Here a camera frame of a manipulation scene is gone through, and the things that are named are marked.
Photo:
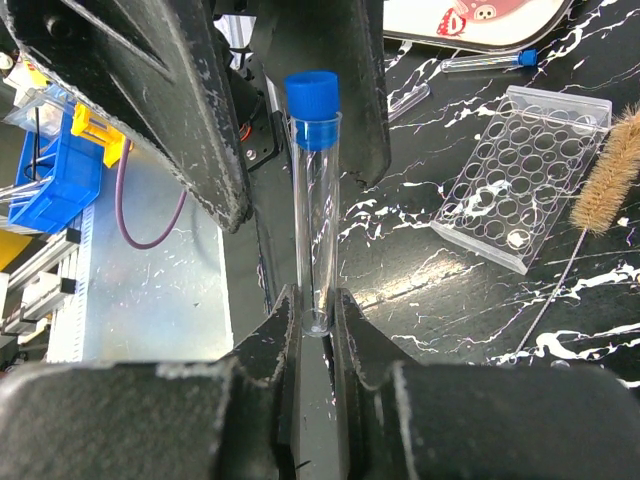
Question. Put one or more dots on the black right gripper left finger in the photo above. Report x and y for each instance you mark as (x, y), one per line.
(233, 418)

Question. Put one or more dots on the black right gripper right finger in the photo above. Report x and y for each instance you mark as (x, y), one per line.
(400, 419)

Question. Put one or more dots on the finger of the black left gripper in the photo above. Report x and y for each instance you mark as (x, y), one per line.
(344, 37)
(155, 71)

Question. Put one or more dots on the blue cap test tube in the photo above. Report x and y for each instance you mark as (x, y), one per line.
(401, 106)
(313, 102)
(525, 58)

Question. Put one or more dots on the yellow plastic object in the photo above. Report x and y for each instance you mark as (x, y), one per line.
(90, 126)

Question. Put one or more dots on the blue plastic storage bin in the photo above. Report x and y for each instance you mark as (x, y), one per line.
(69, 170)

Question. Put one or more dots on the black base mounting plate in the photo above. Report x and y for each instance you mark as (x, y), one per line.
(260, 256)

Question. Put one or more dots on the strawberry print white tray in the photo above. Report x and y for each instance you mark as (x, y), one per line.
(482, 26)

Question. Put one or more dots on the clear acrylic tube rack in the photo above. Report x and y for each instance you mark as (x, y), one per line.
(527, 164)

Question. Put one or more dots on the brown bristle tube brush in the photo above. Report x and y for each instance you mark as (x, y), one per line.
(603, 194)

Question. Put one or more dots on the slotted cable duct rail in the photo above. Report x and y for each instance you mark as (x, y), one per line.
(67, 335)

